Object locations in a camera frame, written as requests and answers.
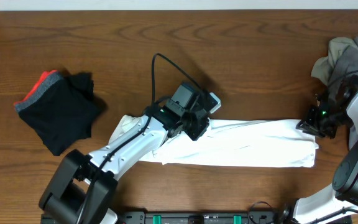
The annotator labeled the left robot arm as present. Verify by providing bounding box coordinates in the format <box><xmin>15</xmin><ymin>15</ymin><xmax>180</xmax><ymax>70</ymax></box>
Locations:
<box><xmin>39</xmin><ymin>86</ymin><xmax>221</xmax><ymax>223</ymax></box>

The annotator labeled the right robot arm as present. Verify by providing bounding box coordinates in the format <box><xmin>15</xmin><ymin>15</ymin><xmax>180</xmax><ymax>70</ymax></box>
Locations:
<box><xmin>288</xmin><ymin>92</ymin><xmax>358</xmax><ymax>223</ymax></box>

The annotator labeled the folded black garment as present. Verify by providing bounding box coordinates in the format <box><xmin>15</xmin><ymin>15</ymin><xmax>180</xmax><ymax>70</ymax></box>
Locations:
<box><xmin>17</xmin><ymin>71</ymin><xmax>101</xmax><ymax>156</ymax></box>

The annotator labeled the folded red garment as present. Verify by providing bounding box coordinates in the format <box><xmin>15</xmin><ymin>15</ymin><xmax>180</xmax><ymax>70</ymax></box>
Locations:
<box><xmin>14</xmin><ymin>70</ymin><xmax>58</xmax><ymax>106</ymax></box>

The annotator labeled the olive grey garment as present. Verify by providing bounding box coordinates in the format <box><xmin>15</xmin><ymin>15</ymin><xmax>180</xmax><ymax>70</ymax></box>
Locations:
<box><xmin>311</xmin><ymin>37</ymin><xmax>358</xmax><ymax>86</ymax></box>

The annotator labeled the folded grey garment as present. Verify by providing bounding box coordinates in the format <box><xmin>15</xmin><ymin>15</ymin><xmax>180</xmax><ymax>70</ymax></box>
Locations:
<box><xmin>14</xmin><ymin>71</ymin><xmax>63</xmax><ymax>112</ymax></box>

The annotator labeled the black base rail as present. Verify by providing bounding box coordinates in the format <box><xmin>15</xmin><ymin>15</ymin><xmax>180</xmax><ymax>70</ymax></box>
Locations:
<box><xmin>101</xmin><ymin>207</ymin><xmax>293</xmax><ymax>224</ymax></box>

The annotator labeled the white t-shirt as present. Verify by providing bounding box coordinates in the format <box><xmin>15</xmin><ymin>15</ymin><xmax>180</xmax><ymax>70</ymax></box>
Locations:
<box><xmin>109</xmin><ymin>114</ymin><xmax>319</xmax><ymax>169</ymax></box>

